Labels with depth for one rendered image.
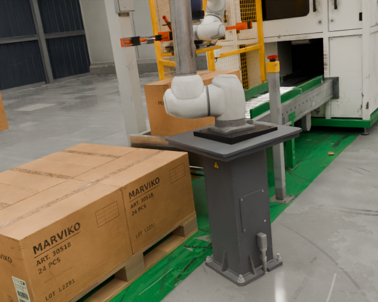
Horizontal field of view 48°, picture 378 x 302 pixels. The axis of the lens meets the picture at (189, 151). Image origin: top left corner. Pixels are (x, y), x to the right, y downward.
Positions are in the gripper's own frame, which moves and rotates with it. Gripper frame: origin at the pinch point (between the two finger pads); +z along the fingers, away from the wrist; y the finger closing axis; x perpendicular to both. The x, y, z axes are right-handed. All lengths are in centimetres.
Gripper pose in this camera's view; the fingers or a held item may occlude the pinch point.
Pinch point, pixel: (166, 36)
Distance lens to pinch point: 277.1
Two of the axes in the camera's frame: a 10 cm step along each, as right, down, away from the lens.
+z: -8.2, -0.7, 5.7
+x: 5.6, -3.0, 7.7
